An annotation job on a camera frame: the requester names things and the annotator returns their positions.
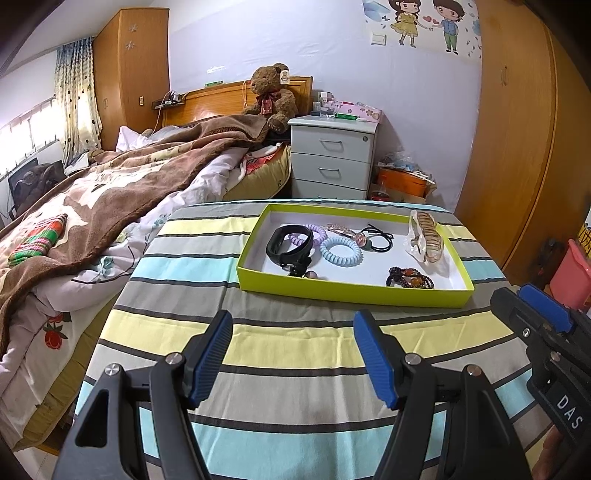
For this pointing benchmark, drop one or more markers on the pink floral box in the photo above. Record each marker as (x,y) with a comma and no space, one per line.
(362,111)

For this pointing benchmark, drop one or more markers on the cartoon wall sticker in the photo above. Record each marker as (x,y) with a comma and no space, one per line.
(422,23)

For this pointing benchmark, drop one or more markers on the wooden wardrobe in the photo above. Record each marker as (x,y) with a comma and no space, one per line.
(517,138)

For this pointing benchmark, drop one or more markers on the tall wooden cabinet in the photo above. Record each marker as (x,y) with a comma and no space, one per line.
(129,69)

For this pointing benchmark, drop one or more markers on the pink plastic bucket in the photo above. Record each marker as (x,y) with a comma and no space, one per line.
(572,272)

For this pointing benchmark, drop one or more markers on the patterned curtain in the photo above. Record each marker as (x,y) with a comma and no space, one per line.
(76,101)

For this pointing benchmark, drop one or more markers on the dark monitor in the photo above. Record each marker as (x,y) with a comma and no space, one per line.
(32,184)

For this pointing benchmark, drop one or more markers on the white wall switch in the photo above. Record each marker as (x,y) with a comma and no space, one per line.
(377,38)

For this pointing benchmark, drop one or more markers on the black wristband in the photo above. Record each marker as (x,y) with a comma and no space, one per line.
(276,243)

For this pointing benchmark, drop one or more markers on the red white cloth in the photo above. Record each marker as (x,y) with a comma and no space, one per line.
(261,161)

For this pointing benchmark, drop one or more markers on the white floral duvet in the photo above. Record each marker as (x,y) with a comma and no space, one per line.
(92,277)

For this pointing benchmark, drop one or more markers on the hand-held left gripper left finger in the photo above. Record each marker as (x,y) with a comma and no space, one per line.
(210,360)

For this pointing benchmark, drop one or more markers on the brown teddy bear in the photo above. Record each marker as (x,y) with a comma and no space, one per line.
(272,92)

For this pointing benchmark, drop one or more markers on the power strip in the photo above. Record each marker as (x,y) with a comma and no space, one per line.
(168,99)

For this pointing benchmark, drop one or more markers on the brown blanket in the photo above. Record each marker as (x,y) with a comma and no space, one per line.
(138,184)

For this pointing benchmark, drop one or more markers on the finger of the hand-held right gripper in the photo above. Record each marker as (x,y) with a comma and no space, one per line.
(545,305)
(521,323)

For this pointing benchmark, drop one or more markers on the pink metallic hair clip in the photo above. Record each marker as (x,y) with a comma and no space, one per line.
(339,229)

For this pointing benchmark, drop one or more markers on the green cardboard tray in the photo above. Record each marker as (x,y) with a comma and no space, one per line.
(364,270)

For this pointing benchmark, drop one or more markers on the red green plaid cloth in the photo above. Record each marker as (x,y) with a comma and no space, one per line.
(39,237)

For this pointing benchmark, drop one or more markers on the wooden headboard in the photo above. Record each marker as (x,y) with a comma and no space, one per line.
(217,101)

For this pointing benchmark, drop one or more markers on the white nightstand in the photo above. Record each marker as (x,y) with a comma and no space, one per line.
(330,157)

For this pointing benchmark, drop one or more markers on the gold hair clip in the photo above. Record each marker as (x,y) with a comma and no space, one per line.
(427,230)

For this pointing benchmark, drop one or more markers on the orange box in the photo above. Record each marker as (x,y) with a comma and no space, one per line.
(401,184)

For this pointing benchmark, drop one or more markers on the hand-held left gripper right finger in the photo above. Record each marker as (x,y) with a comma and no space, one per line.
(376,360)

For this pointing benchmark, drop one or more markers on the plastic bag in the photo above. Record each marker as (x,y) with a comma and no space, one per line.
(406,161)

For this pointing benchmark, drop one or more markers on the glass jar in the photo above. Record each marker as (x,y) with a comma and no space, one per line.
(325,102)

